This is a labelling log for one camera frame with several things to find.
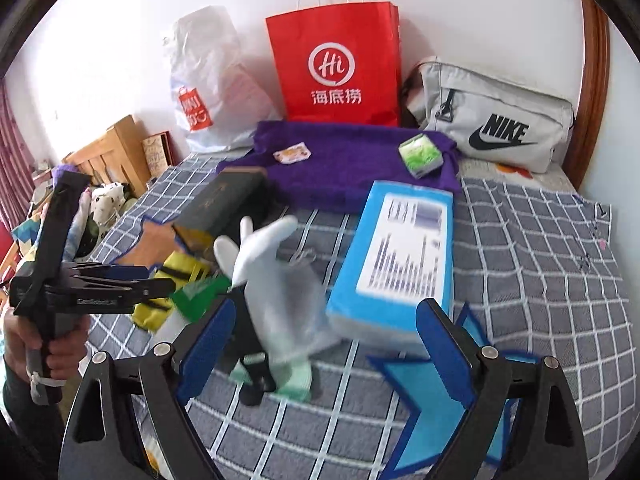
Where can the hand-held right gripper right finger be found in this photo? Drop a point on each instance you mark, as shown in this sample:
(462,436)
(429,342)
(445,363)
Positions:
(445,355)

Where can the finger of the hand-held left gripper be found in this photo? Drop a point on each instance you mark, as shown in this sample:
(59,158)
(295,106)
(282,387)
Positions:
(135,295)
(110,272)

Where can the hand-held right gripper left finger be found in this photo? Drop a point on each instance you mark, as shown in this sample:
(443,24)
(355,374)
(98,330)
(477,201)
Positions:
(210,345)

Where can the green snack packet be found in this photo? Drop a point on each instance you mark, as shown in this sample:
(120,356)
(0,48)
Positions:
(200,297)

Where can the yellow black packet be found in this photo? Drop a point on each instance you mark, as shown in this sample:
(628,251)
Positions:
(175,265)

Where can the white knit glove green cuff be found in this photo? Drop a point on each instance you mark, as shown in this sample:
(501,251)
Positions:
(270,270)

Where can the person's left forearm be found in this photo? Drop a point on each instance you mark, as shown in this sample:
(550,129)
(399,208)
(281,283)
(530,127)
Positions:
(20,410)

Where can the person's left hand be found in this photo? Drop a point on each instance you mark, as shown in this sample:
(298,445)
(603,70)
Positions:
(65,360)

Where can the blue-edged brown arrow sticker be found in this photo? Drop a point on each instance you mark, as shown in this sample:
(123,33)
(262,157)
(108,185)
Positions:
(150,242)

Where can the light blue arrow sticker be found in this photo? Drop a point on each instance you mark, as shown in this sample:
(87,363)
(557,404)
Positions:
(425,405)

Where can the spotted plush toy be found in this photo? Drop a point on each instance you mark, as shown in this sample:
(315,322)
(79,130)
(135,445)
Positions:
(107,200)

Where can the pink striped curtain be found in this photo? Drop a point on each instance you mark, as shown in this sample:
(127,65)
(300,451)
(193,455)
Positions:
(15,160)

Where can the blue rectangular box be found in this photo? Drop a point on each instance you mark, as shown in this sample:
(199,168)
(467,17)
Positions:
(400,260)

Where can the light wooden furniture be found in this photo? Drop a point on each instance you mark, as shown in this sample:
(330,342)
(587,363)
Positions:
(110,150)

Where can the grey checked bed sheet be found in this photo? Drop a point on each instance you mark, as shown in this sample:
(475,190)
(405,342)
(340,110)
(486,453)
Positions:
(525,270)

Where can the brown patterned box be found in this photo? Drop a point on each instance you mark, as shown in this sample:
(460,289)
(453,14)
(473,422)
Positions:
(156,155)

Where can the dark rectangular box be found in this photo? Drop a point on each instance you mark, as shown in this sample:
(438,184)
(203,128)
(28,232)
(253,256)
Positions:
(220,200)

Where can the white cloth orange print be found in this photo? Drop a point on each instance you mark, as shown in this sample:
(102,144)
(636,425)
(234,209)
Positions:
(510,171)

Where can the green tissue pack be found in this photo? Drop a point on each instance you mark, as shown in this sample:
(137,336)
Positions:
(420,155)

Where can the purple towel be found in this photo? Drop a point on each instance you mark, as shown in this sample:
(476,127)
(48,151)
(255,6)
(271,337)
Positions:
(350,175)

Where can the white printed snack packet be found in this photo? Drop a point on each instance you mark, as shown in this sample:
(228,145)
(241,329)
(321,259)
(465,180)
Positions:
(291,153)

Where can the white plastic bag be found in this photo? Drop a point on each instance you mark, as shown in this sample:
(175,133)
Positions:
(210,85)

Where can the grey sling bag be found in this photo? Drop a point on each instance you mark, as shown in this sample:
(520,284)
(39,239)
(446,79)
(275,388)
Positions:
(500,110)

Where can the red paper bag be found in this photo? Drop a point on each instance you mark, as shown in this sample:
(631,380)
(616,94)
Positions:
(330,60)

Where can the wooden headboard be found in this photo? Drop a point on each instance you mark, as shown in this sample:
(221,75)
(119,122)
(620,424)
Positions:
(592,85)

